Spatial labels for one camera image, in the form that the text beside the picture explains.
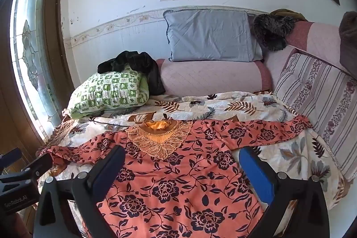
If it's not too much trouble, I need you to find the green checked pillow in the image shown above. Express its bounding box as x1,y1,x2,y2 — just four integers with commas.
67,64,151,120

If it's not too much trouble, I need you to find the pink sofa back cushion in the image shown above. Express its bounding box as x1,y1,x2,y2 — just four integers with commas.
155,58,272,97

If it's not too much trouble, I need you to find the orange floral blouse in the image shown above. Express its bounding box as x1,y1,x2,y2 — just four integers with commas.
39,115,313,238

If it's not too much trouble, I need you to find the striped floral cushion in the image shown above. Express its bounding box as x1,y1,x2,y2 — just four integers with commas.
273,52,357,183

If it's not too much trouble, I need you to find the brown cloth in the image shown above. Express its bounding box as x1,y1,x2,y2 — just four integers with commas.
339,12,357,74

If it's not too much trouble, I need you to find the leaf print blanket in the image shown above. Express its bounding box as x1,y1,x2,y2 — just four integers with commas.
36,90,346,238

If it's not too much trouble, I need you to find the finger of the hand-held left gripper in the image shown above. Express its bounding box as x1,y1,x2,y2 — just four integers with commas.
0,147,22,172
0,153,53,184

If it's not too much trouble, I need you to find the dark furry cloth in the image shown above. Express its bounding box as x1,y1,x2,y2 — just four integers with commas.
252,13,296,52

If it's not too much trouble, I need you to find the stained glass door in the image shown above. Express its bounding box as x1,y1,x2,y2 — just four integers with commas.
10,0,63,144

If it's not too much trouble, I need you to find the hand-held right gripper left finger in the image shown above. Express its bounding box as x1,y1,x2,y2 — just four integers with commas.
33,145,126,238

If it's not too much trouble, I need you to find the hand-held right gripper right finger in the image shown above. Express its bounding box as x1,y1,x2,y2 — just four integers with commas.
239,147,331,238

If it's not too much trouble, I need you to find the olive cloth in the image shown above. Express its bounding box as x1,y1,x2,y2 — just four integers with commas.
270,8,309,22

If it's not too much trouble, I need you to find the grey pillow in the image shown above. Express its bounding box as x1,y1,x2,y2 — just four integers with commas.
163,9,264,63

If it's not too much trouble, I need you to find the black garment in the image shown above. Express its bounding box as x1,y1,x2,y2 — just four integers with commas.
97,50,166,96

